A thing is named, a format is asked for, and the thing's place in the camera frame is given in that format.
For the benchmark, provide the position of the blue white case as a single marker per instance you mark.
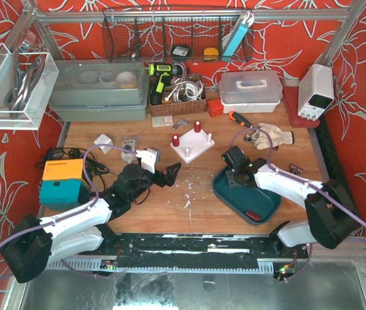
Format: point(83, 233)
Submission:
point(232, 40)

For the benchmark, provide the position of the clear acrylic bin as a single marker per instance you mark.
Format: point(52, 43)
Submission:
point(26, 83)

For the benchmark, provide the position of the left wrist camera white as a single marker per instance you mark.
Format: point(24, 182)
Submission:
point(148, 158)

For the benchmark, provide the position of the small card packet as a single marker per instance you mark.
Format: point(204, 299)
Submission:
point(162, 121)

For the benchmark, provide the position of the white peg board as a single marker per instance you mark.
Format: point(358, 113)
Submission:
point(192, 145)

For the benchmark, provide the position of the teal plastic tray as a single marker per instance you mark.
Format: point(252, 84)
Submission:
point(241, 199)

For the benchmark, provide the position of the white power supply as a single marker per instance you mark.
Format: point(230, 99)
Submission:
point(315, 92)

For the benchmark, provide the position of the orange handled screwdriver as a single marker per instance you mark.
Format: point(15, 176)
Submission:
point(238, 118)

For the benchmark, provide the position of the yellow tape measure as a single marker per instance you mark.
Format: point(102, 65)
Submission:
point(210, 54)

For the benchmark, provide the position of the black tape measure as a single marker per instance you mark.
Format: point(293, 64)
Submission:
point(181, 52)

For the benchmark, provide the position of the orange teal device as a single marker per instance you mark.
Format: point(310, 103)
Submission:
point(64, 185)

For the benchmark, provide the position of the white power adapter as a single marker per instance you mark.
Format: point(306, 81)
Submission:
point(104, 143)

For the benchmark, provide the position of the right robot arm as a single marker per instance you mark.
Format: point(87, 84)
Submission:
point(331, 213)

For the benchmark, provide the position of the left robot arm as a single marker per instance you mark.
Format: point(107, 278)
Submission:
point(37, 242)

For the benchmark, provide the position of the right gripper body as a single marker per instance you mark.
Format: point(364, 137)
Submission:
point(232, 178)

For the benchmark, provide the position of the grey timer controller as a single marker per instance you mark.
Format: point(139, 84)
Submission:
point(129, 147)

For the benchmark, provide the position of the white handled storage box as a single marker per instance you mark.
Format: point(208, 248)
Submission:
point(250, 91)

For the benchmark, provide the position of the red spring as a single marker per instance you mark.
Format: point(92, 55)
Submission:
point(175, 140)
point(253, 216)
point(197, 127)

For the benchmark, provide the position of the grey plastic toolbox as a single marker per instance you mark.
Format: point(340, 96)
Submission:
point(97, 90)

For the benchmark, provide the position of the beige work glove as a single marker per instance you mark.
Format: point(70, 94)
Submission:
point(277, 136)

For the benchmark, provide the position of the grey metal bracket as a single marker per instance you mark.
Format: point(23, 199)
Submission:
point(180, 122)

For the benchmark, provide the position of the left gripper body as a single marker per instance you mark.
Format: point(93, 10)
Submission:
point(160, 177)

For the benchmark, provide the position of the small metal hardware pile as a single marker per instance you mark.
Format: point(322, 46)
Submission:
point(294, 169)

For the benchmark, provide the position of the black wire basket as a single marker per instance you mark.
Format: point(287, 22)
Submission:
point(149, 33)

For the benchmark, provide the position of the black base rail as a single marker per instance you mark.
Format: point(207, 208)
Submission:
point(196, 251)

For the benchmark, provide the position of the red small box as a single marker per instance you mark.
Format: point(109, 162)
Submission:
point(214, 108)

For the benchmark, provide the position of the green cordless drill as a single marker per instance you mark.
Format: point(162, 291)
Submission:
point(163, 74)

